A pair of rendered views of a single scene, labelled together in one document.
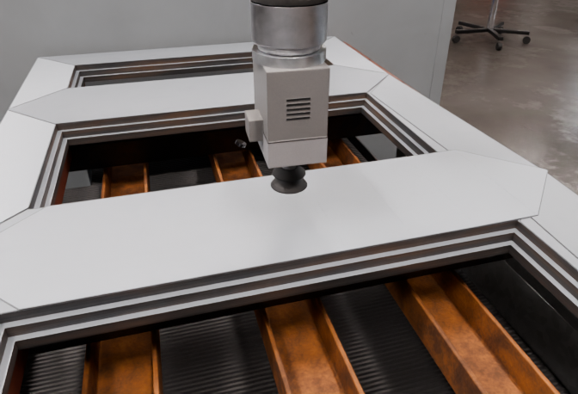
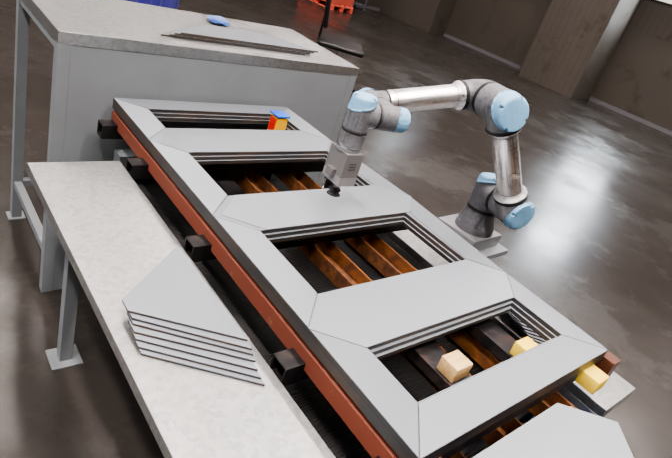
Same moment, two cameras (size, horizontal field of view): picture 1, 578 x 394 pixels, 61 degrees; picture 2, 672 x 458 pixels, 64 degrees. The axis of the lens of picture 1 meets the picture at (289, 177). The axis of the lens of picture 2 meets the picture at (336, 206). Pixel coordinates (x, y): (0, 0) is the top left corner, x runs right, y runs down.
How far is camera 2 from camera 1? 1.15 m
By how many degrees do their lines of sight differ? 27
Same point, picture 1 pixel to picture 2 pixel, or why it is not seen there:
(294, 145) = (347, 179)
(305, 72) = (357, 156)
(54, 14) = (128, 71)
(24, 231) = (237, 204)
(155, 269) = (299, 220)
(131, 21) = (173, 81)
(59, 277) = (269, 220)
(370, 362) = not seen: hidden behind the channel
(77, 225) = (256, 203)
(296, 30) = (359, 143)
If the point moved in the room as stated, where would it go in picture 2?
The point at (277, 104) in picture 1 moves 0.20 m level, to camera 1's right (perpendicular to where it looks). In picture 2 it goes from (347, 165) to (405, 172)
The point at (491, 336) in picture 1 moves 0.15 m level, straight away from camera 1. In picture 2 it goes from (392, 257) to (393, 236)
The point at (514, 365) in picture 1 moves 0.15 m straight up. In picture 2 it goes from (401, 265) to (417, 226)
